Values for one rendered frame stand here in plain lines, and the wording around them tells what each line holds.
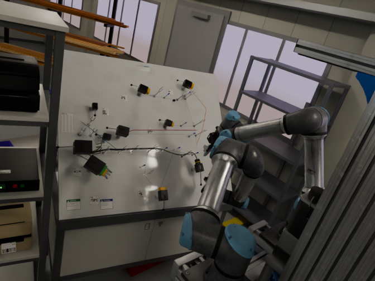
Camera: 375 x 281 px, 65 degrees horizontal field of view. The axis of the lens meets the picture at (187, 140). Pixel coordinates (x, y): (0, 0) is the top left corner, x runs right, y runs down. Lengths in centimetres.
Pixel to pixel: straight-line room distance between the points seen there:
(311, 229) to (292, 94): 262
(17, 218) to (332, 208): 150
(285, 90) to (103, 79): 222
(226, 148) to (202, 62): 323
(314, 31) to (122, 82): 222
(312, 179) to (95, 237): 127
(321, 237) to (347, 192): 17
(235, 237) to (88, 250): 117
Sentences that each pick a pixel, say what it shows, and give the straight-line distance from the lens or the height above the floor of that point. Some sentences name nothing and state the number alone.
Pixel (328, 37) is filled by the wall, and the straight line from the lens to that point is 348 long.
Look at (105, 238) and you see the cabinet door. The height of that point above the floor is 66.
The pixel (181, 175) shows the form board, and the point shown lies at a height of 102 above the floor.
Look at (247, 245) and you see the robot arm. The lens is 105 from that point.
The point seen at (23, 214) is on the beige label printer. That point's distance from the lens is 185.
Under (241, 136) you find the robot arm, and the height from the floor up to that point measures 153.
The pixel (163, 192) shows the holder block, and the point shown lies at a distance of 183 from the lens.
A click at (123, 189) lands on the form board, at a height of 97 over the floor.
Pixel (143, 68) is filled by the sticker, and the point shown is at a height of 159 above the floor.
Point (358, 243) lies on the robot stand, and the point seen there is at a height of 155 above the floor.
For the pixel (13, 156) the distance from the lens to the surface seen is 179.
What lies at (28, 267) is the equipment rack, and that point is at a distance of 240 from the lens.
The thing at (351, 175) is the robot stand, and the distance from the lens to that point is 97.
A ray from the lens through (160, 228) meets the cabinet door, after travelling 209.
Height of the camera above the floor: 201
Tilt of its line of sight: 23 degrees down
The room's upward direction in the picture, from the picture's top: 15 degrees clockwise
